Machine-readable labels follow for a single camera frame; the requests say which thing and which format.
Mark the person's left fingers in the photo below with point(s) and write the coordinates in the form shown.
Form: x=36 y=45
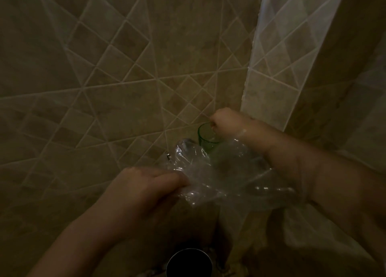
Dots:
x=169 y=178

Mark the person's left hand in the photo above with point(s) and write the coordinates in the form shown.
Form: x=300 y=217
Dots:
x=141 y=189

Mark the person's right fingers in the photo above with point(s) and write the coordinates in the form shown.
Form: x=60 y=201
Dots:
x=215 y=124

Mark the person's right forearm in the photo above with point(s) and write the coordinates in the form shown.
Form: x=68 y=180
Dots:
x=319 y=183

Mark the clear plastic bag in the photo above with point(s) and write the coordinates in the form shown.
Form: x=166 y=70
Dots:
x=229 y=174

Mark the green glass cup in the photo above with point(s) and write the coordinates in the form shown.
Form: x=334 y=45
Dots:
x=206 y=136

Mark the round dark metal bin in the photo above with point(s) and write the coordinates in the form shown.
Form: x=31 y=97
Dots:
x=188 y=263

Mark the person's right hand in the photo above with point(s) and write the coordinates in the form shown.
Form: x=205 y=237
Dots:
x=227 y=123

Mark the person's left forearm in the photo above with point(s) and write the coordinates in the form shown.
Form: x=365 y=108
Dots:
x=78 y=243

